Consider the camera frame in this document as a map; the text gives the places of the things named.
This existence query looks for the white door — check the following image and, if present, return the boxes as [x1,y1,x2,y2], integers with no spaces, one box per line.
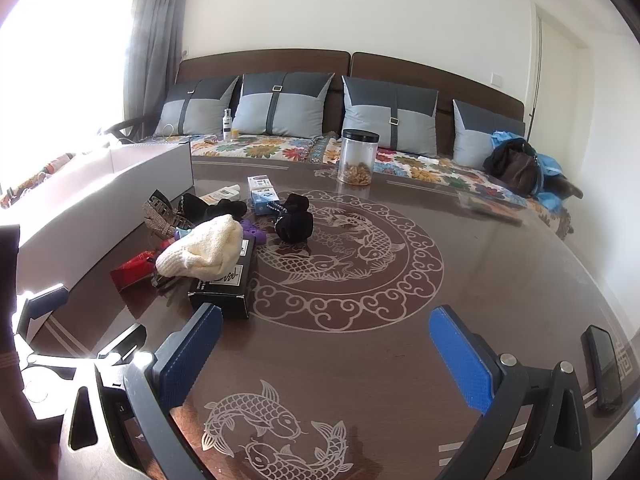
[530,2,596,131]

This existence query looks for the black fuzzy cloth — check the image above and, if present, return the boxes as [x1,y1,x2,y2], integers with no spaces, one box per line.
[177,192,248,222]
[274,192,314,247]

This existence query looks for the floral seat cushion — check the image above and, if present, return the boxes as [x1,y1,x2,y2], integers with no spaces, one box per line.
[0,152,76,208]

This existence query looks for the red packet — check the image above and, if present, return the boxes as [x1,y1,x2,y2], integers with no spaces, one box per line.
[111,251,157,292]

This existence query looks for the brown fish-patterned desktop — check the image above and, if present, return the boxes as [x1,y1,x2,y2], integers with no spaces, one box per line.
[30,155,640,480]

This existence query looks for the white tube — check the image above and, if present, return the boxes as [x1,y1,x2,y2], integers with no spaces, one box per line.
[200,186,241,206]

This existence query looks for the white storage box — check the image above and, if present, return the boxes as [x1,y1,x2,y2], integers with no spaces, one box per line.
[0,141,194,342]

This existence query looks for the blue cardboard box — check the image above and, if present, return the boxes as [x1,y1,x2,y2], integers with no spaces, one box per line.
[248,187,281,216]

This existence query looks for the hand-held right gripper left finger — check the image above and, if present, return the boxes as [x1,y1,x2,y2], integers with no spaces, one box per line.
[67,302,226,480]

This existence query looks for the brown black bag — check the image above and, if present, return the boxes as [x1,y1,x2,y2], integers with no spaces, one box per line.
[482,139,543,197]

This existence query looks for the brown and blue bag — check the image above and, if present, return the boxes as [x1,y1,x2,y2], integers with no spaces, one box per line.
[490,130,566,211]

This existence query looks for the rhinestone hair clip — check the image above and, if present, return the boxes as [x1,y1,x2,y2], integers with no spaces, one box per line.
[142,190,196,239]

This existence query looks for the black wooden chair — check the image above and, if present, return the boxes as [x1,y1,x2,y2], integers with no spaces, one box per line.
[97,114,151,142]

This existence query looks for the black smartphone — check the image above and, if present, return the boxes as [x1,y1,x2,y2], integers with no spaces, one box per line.
[582,325,624,413]

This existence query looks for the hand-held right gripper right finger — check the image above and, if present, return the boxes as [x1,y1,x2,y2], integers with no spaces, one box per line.
[428,304,596,480]

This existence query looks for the clear jar with black lid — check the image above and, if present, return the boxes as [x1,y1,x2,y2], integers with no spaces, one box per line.
[337,129,380,187]

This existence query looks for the black cardboard box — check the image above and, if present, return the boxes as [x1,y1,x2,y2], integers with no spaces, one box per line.
[187,235,257,320]

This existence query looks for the brown wooden sofa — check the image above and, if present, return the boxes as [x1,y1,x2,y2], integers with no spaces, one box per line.
[100,49,586,241]

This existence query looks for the cream knitted hat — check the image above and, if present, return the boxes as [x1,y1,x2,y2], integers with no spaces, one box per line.
[156,214,244,280]

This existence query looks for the grey strapped pillow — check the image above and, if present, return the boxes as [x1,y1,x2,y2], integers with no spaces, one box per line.
[231,72,335,138]
[341,75,440,155]
[154,76,241,138]
[452,99,526,168]

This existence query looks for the purple butterfly toy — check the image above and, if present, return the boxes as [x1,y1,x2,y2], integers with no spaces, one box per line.
[172,219,266,247]

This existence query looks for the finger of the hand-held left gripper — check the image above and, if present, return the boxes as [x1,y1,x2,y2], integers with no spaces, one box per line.
[96,322,148,362]
[15,284,69,342]

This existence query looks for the clear plastic sheet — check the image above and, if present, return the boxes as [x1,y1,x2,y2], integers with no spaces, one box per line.
[457,192,526,226]

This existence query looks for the floral blanket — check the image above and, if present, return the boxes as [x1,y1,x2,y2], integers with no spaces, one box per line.
[135,130,571,233]

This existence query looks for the grey curtain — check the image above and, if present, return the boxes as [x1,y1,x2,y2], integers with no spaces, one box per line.
[122,0,188,138]

